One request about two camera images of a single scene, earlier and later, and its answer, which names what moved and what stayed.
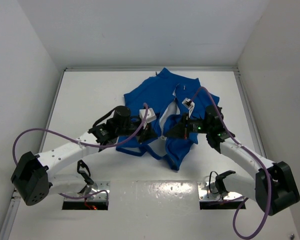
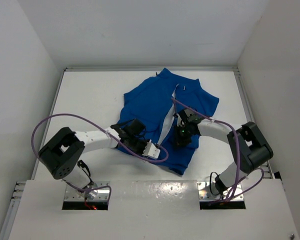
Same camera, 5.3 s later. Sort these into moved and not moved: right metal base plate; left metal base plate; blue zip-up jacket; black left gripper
Moved: black left gripper
Not moved: right metal base plate; left metal base plate; blue zip-up jacket
